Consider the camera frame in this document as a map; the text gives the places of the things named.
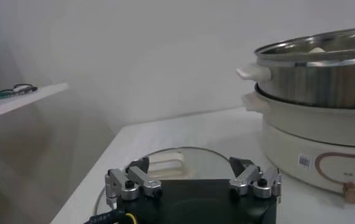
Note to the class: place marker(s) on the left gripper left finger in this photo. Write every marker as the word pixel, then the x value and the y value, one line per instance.
pixel 141 181

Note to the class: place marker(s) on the white steamed baozi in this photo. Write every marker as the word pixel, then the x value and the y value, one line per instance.
pixel 317 50

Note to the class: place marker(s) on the cream electric cooker base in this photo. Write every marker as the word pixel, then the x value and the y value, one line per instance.
pixel 302 137

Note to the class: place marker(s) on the stainless steel steamer basket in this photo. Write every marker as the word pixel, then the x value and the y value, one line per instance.
pixel 317 85

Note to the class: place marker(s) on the white side table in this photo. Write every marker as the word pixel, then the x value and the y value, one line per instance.
pixel 28 99

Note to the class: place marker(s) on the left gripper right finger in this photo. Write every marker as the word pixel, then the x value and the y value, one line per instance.
pixel 247 179

